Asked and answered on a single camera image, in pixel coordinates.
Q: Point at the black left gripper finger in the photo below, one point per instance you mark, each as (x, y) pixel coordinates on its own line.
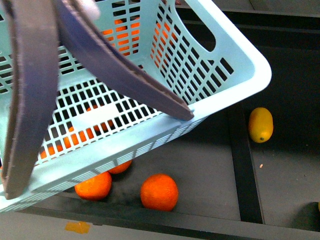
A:
(84, 41)
(34, 43)

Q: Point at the light blue plastic basket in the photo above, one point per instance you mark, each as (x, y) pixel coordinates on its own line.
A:
(83, 90)

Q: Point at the orange under basket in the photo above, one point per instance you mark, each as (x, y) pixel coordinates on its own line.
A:
(95, 188)

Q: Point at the black tray divider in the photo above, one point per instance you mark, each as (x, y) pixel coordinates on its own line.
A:
(248, 196)

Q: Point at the black fruit display tray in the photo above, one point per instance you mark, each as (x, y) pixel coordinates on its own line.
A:
(287, 165)

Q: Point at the yellow mango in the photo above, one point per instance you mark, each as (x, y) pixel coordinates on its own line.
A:
(260, 125)

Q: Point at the orange behind basket edge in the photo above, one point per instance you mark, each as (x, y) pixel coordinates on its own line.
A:
(120, 168)

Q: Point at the orange front right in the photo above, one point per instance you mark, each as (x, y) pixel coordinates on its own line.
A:
(159, 192)

